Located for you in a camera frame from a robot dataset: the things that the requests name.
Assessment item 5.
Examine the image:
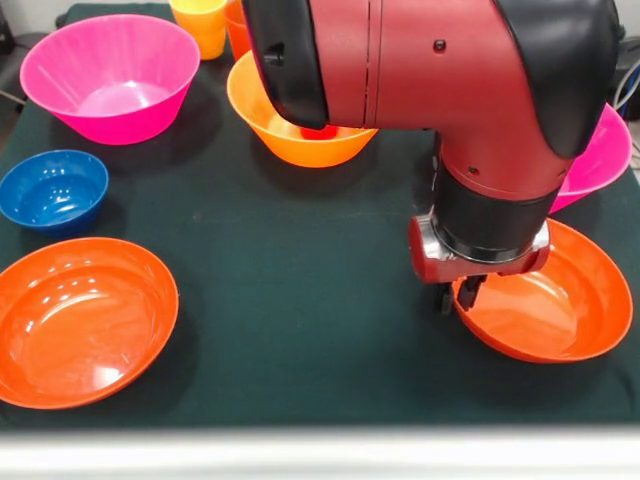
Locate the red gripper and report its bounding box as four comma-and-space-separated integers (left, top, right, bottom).
408, 215, 551, 317

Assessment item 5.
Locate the red shallow bowl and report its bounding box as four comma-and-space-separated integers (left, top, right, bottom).
451, 218, 634, 365
0, 237, 180, 411

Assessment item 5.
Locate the orange large bowl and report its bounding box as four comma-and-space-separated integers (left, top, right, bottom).
226, 49, 380, 169

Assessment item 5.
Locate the dark green tablecloth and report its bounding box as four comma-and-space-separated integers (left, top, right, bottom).
0, 2, 640, 431

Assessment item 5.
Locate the pink large bowl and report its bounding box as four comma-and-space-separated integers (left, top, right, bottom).
19, 13, 201, 146
548, 102, 633, 215

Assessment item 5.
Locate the red-orange plastic cup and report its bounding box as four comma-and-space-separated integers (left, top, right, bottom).
224, 0, 252, 62

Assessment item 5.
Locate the yellow plastic cup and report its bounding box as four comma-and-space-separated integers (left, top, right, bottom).
168, 0, 229, 61

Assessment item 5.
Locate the blue small bowl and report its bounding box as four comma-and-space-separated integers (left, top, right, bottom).
0, 149, 110, 237

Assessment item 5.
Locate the grey hose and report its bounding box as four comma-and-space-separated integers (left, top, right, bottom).
613, 59, 640, 114

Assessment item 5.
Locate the black pedestal foot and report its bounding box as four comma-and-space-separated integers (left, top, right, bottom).
614, 22, 640, 107
0, 9, 51, 106

